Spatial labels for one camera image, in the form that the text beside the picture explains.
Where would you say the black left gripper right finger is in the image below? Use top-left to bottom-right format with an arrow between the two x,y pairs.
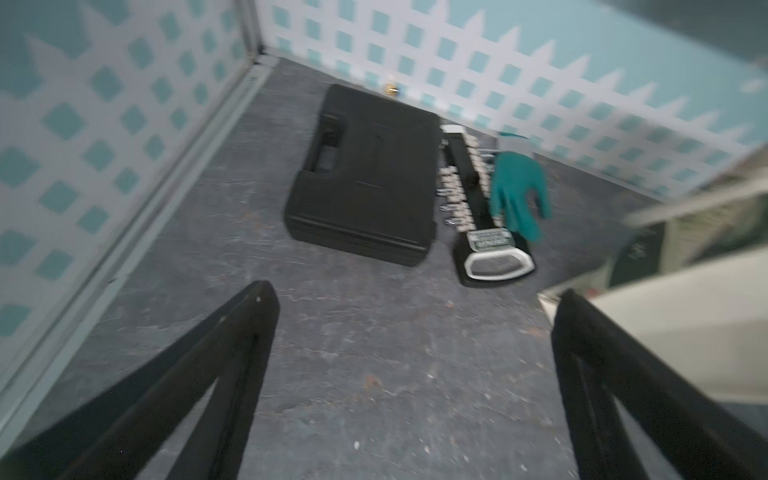
551,290 -> 767,479

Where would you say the cream floral canvas tote bag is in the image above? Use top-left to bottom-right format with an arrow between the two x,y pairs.
538,147 -> 767,404

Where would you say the green work glove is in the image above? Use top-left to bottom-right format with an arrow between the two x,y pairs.
489,133 -> 552,242

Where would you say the black plastic tool case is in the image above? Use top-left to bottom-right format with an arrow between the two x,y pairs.
283,84 -> 442,267

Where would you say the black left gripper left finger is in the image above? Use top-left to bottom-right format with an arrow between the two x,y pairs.
1,281 -> 280,479

